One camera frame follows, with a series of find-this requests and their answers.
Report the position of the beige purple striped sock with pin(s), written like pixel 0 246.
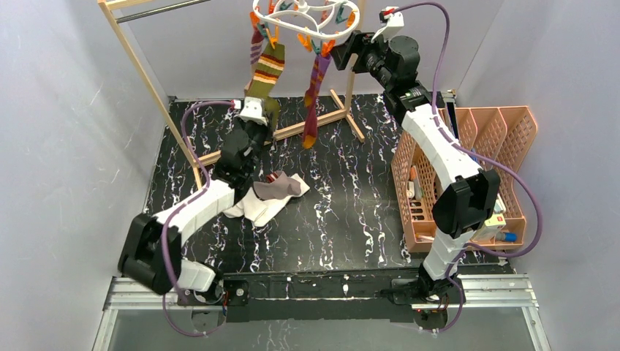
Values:
pixel 256 46

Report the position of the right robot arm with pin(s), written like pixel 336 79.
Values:
pixel 469 192

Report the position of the grey sock with red stripes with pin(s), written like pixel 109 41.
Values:
pixel 275 188

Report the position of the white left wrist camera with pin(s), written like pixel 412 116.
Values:
pixel 251 109

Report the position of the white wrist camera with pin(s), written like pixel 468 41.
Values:
pixel 392 22
pixel 251 109

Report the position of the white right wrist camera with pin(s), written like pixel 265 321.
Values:
pixel 392 22

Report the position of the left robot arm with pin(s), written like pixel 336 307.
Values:
pixel 152 250

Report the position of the olive striped sock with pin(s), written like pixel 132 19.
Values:
pixel 268 70

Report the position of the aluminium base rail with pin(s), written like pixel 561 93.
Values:
pixel 480 290

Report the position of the metal hanging rod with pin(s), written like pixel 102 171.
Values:
pixel 159 10

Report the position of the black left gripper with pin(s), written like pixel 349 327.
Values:
pixel 259 130

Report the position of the wooden clothes rack frame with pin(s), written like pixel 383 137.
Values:
pixel 107 7

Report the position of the maroon yellow striped sock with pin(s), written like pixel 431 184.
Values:
pixel 320 67

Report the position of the white board in organizer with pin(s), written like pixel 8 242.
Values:
pixel 450 107

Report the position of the small yellow white box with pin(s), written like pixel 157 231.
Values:
pixel 490 228

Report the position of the white fluffy sock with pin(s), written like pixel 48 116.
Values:
pixel 297 186
pixel 258 211

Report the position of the white plastic clip hanger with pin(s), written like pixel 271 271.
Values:
pixel 323 20

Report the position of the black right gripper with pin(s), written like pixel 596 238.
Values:
pixel 355 51

